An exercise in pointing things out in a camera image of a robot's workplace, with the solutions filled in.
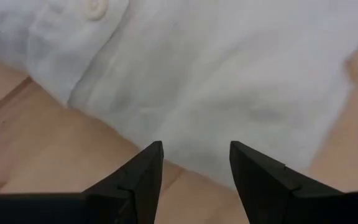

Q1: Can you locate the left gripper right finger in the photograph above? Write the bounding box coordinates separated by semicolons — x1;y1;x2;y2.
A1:
229;140;358;224

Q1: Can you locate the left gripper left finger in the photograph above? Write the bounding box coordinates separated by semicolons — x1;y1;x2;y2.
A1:
0;140;165;224

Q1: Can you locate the white garment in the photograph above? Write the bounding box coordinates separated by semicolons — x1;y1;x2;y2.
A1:
0;0;358;191

